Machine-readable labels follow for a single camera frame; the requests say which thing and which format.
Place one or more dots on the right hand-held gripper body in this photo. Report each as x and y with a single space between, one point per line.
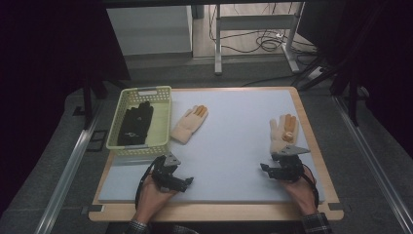
289 167

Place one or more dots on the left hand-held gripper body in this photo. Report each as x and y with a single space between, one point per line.
165 174

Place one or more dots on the pale green plastic basket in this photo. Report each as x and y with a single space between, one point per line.
160 120

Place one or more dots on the person's right hand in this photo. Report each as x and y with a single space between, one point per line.
300 191

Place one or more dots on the person's left hand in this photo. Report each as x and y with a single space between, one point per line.
154 201

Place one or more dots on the beige glove orange fingertips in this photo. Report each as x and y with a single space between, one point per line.
279 136
188 125

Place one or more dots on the light blue table mat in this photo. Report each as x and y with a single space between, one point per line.
233 146

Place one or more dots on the person's plaid clothing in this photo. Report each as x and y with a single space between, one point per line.
184 230

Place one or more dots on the black tripod stand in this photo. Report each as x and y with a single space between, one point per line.
341 78

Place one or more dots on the black metal stand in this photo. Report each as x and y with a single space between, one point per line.
89 94

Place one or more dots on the dark curtain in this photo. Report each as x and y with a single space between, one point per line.
383 65
42 65

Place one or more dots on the white cabinet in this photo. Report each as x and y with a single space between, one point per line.
149 29

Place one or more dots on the grey table corner bracket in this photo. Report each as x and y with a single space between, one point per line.
336 206

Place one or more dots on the small black floor frame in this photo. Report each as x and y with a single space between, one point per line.
97 140

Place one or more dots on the aluminium floor rail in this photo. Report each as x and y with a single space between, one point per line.
373 162
68 175

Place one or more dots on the white metal desk frame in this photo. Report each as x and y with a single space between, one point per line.
256 22

